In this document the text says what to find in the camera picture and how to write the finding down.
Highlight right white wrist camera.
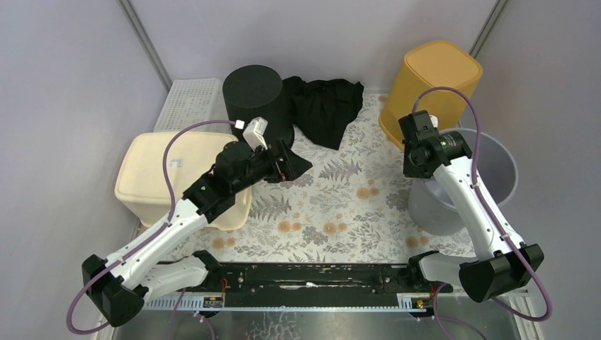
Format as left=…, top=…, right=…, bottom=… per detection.
left=429, top=115, right=439, bottom=128

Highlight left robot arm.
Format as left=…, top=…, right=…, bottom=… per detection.
left=79, top=140, right=313, bottom=327

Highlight black round bucket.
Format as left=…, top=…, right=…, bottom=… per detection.
left=222, top=64, right=295, bottom=147

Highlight black cloth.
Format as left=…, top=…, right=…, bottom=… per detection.
left=283, top=76, right=364, bottom=150

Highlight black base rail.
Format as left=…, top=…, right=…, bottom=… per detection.
left=193, top=262, right=431, bottom=310

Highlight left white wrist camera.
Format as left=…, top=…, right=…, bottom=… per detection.
left=235, top=117, right=268, bottom=150

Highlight grey plastic bin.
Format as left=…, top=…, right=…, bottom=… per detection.
left=408, top=133, right=519, bottom=236

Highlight cream plastic basket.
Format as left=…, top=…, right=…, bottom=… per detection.
left=114, top=131, right=237, bottom=227

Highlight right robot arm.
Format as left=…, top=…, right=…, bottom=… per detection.
left=398, top=110, right=544, bottom=302

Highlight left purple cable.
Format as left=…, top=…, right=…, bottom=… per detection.
left=65, top=119, right=245, bottom=335

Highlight white perforated plastic basket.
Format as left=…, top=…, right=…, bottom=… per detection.
left=154, top=78, right=228, bottom=132

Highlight yellow wastebasket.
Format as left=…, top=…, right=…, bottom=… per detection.
left=378, top=40, right=484, bottom=150

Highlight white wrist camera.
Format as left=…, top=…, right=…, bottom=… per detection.
left=235, top=117, right=268, bottom=150
left=429, top=115, right=439, bottom=128

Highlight floral tablecloth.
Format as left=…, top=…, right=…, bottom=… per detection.
left=164, top=93, right=474, bottom=263

